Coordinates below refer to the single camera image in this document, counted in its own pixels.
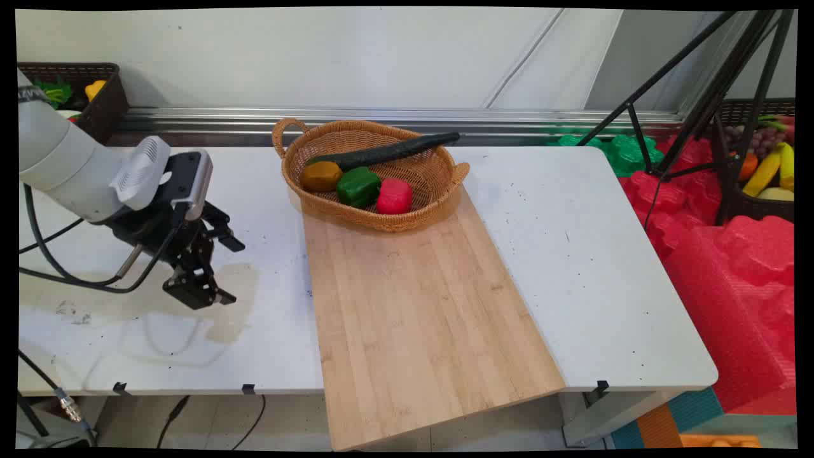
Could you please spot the small yellow toy pepper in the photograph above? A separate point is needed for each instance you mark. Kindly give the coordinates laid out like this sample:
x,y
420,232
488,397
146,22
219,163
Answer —
x,y
95,89

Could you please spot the green foam mat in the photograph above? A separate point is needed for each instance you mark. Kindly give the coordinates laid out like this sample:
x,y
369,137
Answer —
x,y
626,152

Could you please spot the bamboo wooden cutting board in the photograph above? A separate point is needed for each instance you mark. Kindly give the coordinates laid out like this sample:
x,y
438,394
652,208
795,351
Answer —
x,y
420,318

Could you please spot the yellow-brown toy bell pepper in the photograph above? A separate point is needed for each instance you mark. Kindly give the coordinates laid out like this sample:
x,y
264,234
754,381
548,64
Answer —
x,y
321,177

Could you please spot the green toy bell pepper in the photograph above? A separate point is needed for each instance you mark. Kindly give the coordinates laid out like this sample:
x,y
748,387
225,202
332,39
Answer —
x,y
358,187

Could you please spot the dark woven storage basket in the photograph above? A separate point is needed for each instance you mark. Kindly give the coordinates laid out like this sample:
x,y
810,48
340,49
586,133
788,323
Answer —
x,y
108,105

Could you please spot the teal foam mat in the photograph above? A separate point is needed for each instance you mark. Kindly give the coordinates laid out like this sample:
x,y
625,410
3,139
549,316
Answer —
x,y
699,407

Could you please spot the black camera tripod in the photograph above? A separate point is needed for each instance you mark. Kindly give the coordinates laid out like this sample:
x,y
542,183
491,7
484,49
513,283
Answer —
x,y
712,102

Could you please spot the white table leg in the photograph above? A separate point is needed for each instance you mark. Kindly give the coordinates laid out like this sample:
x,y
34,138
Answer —
x,y
604,416

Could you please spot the pale yellow toy fruit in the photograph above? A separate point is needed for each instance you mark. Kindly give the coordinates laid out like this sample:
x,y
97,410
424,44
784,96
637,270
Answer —
x,y
776,194

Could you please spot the yellow toy banana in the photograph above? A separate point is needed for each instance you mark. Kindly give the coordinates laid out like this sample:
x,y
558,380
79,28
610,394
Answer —
x,y
763,172
787,165

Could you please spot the aluminium wall rail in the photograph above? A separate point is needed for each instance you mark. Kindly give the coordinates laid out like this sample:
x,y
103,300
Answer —
x,y
381,117

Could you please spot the dark green toy cucumber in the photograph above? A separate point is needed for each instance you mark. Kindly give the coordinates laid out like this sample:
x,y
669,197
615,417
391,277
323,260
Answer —
x,y
381,152

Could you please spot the dark fruit-filled woven basket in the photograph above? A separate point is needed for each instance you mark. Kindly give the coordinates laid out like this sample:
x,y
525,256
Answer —
x,y
757,210

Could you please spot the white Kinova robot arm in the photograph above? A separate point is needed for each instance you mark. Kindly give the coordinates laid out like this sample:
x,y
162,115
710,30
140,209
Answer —
x,y
60,159

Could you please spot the red toy bell pepper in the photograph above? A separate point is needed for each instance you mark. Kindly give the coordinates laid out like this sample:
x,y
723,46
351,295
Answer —
x,y
394,197

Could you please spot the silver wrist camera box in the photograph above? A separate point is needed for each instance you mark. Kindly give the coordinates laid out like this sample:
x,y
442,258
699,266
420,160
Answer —
x,y
198,181

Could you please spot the purple toy grapes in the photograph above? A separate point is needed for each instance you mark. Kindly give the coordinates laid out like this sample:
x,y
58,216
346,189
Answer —
x,y
763,140

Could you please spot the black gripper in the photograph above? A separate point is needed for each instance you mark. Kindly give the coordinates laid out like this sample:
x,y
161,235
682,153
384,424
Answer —
x,y
162,232

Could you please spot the orange foam mat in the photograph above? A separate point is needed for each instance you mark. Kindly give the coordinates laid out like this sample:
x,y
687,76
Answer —
x,y
718,441

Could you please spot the red foam mat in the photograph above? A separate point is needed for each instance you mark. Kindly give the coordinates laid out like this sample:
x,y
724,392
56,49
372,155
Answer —
x,y
731,286

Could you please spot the orange toy fruit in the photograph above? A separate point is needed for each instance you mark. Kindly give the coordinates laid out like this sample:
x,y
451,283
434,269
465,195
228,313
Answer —
x,y
748,166

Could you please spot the green leafy toy vegetable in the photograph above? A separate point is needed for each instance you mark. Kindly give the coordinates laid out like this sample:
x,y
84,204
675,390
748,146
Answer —
x,y
54,93

